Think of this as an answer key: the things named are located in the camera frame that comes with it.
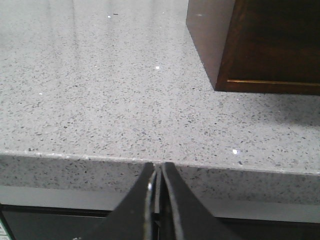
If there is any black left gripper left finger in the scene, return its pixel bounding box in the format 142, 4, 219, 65
82, 162, 157, 240

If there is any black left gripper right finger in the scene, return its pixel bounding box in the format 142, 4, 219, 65
161, 162, 240, 240

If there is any dark wooden drawer cabinet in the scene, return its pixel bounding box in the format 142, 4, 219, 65
186, 0, 320, 95

